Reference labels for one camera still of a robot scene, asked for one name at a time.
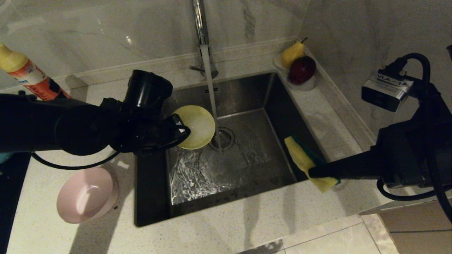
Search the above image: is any black induction cooktop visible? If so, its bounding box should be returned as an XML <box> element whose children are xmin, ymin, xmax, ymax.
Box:
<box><xmin>0</xmin><ymin>152</ymin><xmax>32</xmax><ymax>254</ymax></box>

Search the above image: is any round metal drain strainer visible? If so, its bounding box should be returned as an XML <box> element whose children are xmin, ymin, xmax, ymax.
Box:
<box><xmin>209</xmin><ymin>127</ymin><xmax>236</xmax><ymax>152</ymax></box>

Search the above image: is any thick black hose cable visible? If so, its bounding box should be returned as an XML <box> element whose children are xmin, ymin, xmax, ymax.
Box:
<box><xmin>376</xmin><ymin>53</ymin><xmax>452</xmax><ymax>223</ymax></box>

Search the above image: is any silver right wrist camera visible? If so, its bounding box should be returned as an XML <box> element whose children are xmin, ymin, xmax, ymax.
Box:
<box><xmin>361</xmin><ymin>69</ymin><xmax>414</xmax><ymax>113</ymax></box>

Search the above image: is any chrome faucet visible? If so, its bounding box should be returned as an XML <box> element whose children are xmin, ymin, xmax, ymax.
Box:
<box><xmin>189</xmin><ymin>0</ymin><xmax>219</xmax><ymax>80</ymax></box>

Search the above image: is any small white dish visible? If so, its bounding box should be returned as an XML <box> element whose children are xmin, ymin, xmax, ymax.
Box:
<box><xmin>273</xmin><ymin>53</ymin><xmax>317</xmax><ymax>93</ymax></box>

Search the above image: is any pink plastic bowl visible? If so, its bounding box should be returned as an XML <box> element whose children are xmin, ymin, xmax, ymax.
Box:
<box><xmin>56</xmin><ymin>167</ymin><xmax>120</xmax><ymax>224</ymax></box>

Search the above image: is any green yellow sponge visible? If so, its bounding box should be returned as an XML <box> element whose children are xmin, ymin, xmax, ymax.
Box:
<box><xmin>284</xmin><ymin>135</ymin><xmax>341</xmax><ymax>193</ymax></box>

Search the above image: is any orange detergent bottle yellow cap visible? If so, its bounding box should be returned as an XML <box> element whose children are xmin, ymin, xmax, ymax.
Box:
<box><xmin>0</xmin><ymin>43</ymin><xmax>73</xmax><ymax>102</ymax></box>

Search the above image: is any yellow pear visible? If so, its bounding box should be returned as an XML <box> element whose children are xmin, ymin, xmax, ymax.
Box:
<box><xmin>281</xmin><ymin>38</ymin><xmax>307</xmax><ymax>69</ymax></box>

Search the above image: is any stainless steel sink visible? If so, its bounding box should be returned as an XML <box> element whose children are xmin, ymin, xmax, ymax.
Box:
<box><xmin>135</xmin><ymin>72</ymin><xmax>333</xmax><ymax>227</ymax></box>

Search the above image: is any running water stream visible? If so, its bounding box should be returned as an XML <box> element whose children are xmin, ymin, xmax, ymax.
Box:
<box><xmin>200</xmin><ymin>45</ymin><xmax>224</xmax><ymax>154</ymax></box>

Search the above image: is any dark red apple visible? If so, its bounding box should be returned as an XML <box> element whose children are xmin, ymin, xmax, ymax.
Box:
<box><xmin>288</xmin><ymin>56</ymin><xmax>316</xmax><ymax>86</ymax></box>

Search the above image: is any yellow plastic bowl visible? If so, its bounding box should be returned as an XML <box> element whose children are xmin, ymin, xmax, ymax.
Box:
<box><xmin>172</xmin><ymin>105</ymin><xmax>216</xmax><ymax>150</ymax></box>

